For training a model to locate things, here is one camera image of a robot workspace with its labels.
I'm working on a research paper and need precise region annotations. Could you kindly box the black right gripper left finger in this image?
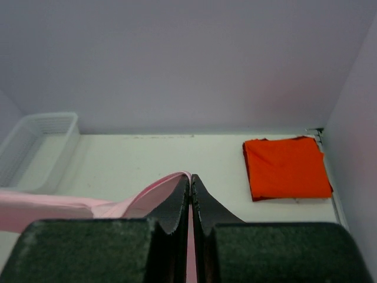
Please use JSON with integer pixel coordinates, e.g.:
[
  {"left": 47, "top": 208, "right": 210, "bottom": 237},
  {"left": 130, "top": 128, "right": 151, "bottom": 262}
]
[{"left": 1, "top": 180, "right": 190, "bottom": 282}]

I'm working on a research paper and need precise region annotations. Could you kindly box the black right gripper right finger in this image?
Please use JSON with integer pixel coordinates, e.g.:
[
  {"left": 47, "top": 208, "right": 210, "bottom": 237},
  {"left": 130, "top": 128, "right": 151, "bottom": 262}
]
[{"left": 191, "top": 175, "right": 372, "bottom": 282}]

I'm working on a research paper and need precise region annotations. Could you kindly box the pink t shirt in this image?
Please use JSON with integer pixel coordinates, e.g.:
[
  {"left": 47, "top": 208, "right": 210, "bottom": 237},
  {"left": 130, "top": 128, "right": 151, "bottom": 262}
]
[{"left": 0, "top": 170, "right": 197, "bottom": 283}]

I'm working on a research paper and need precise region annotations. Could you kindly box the orange folded t shirt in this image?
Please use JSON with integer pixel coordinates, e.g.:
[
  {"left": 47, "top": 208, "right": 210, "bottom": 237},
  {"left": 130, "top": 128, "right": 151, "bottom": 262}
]
[{"left": 243, "top": 136, "right": 333, "bottom": 199}]

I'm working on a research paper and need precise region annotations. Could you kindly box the white plastic basket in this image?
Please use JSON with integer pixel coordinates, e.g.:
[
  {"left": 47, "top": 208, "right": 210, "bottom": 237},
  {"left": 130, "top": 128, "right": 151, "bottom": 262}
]
[{"left": 1, "top": 112, "right": 81, "bottom": 194}]

